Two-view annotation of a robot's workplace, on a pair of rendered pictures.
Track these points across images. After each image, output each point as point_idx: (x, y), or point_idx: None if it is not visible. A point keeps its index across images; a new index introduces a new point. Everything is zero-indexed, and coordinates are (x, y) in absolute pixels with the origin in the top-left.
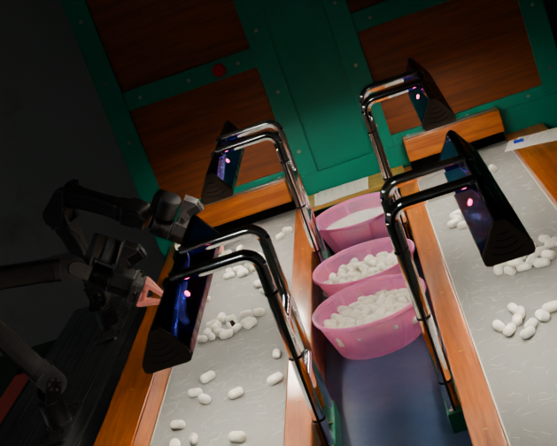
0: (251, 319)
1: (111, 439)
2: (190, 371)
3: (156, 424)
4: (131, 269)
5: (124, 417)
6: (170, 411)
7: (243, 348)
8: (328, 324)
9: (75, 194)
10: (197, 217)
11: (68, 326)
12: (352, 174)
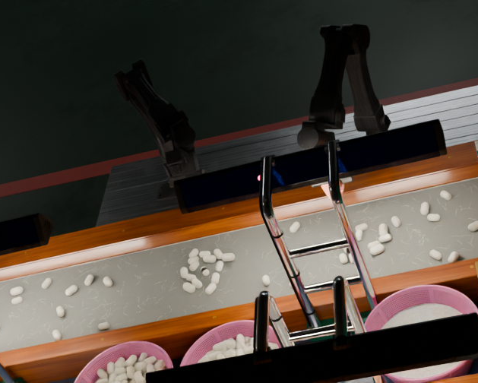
0: (188, 286)
1: (52, 245)
2: (142, 264)
3: (68, 267)
4: (190, 166)
5: (79, 242)
6: (81, 270)
7: (150, 295)
8: (129, 357)
9: (324, 45)
10: (35, 218)
11: (431, 99)
12: None
